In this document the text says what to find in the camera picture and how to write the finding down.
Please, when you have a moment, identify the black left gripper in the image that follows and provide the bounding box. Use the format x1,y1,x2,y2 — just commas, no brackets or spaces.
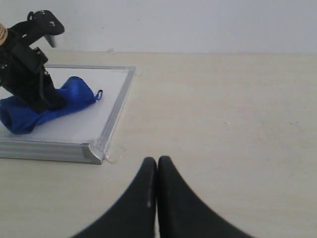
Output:
0,37,66,114

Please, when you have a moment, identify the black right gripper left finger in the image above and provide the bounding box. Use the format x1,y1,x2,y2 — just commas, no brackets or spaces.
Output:
74,157,157,238

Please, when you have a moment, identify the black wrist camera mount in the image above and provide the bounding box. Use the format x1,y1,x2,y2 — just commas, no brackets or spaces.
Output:
8,10,65,48

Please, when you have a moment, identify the white board aluminium frame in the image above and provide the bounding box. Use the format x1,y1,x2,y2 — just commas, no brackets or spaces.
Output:
0,64,136,165

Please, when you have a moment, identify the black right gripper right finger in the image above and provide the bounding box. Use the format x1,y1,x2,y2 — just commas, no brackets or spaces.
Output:
158,156,250,238

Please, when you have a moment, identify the blue cloth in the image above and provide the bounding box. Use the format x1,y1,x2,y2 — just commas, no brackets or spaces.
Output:
0,76,103,135

